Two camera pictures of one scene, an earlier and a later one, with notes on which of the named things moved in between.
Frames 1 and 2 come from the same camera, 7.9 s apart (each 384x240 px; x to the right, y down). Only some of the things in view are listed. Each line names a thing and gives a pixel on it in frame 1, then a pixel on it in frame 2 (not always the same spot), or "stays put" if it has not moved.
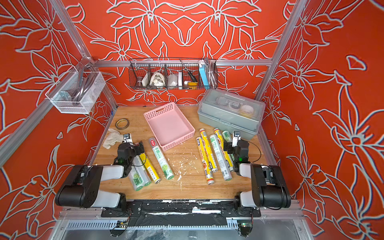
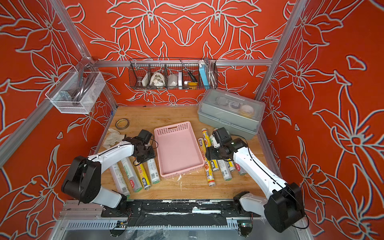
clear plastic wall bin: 75,92 stays put
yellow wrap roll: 154,175 → 142,174
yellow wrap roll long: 205,161 stays put
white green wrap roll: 169,174 → 153,171
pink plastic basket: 168,125 → 179,152
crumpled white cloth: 112,136 stays put
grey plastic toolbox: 230,112 stays put
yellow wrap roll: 209,153 stays put
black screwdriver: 191,75 stays put
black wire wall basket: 173,73 stays put
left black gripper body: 135,152 → 148,154
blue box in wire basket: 204,76 stays put
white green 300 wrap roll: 136,178 → 119,175
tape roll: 122,124 stays put
